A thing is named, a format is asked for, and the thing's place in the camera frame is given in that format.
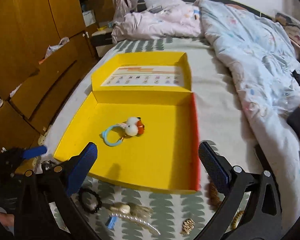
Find light blue silicone bracelet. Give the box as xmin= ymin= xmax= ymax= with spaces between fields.
xmin=101 ymin=125 xmax=127 ymax=147

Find floral white duvet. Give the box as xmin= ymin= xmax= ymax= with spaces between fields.
xmin=195 ymin=0 xmax=300 ymax=231

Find light blue hair clip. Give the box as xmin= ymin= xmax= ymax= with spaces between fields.
xmin=106 ymin=216 xmax=118 ymax=230

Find small brown bead bracelet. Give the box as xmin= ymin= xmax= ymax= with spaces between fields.
xmin=230 ymin=210 xmax=244 ymax=230

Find white bunny pompom hair tie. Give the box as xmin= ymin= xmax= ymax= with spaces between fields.
xmin=117 ymin=116 xmax=140 ymax=137

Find pink white blanket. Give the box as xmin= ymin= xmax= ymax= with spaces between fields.
xmin=111 ymin=0 xmax=204 ymax=44

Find wooden wardrobe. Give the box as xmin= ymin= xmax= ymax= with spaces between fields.
xmin=0 ymin=0 xmax=98 ymax=149

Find pearl hair claw clip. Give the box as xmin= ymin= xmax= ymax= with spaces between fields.
xmin=109 ymin=211 xmax=161 ymax=236

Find white plastic bag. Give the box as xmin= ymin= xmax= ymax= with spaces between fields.
xmin=38 ymin=37 xmax=70 ymax=65

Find yellow cardboard box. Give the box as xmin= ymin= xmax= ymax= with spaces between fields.
xmin=54 ymin=51 xmax=200 ymax=194

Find black bead bracelet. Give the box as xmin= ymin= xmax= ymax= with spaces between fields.
xmin=77 ymin=187 xmax=103 ymax=215

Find leaf pattern bed sheet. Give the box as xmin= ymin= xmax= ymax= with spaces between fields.
xmin=37 ymin=36 xmax=291 ymax=240

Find gold chain earrings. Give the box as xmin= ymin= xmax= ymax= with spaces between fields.
xmin=180 ymin=218 xmax=195 ymax=236

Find large brown bead bracelet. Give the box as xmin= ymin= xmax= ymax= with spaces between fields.
xmin=207 ymin=177 xmax=223 ymax=209

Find cream bow hair clip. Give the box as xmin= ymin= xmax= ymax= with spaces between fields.
xmin=110 ymin=203 xmax=130 ymax=214

